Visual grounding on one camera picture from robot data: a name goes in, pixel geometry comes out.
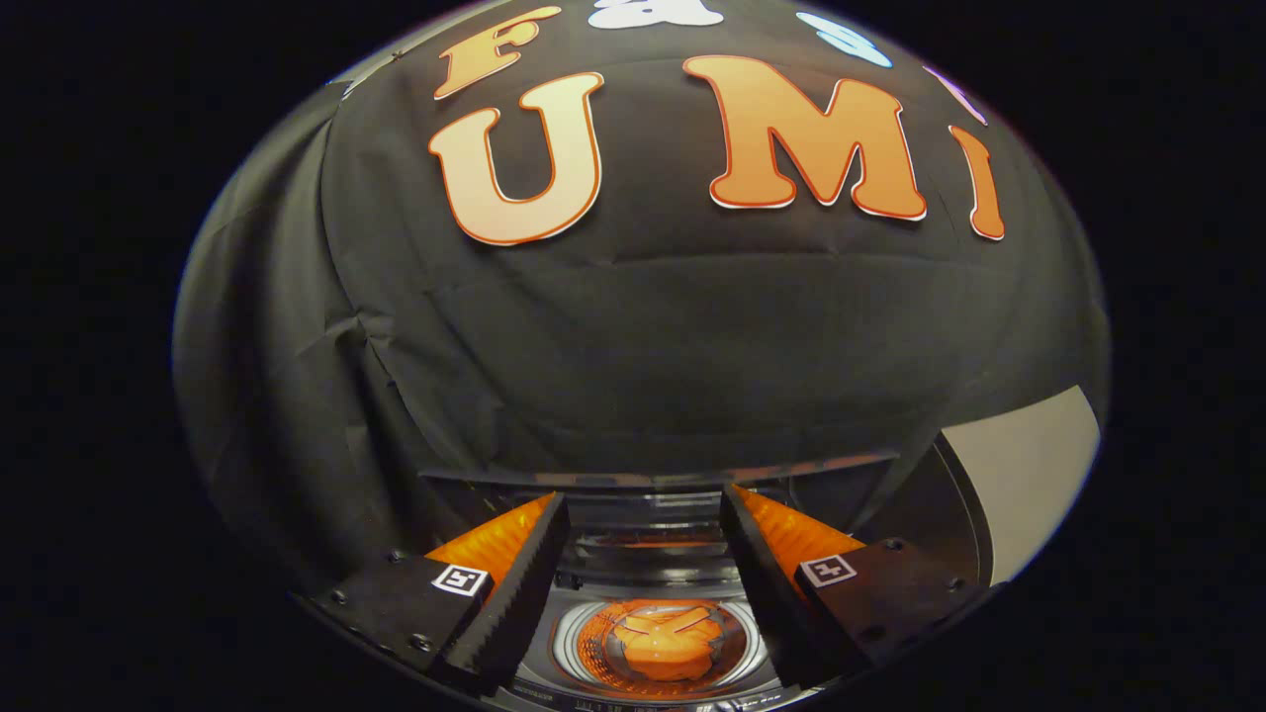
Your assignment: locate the black backdrop cloth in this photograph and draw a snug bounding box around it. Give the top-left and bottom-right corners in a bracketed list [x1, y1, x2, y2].
[173, 0, 1111, 594]

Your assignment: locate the washing machine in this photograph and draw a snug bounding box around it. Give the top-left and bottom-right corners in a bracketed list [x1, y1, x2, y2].
[495, 492, 792, 712]

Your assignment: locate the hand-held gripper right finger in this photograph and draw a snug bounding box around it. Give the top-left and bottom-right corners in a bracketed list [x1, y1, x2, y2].
[718, 483, 993, 691]

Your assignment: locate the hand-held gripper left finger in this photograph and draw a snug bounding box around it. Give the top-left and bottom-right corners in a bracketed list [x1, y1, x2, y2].
[297, 491, 573, 695]

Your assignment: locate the yellow polo shirt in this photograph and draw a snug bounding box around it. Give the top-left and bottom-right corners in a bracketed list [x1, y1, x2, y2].
[579, 601, 748, 683]

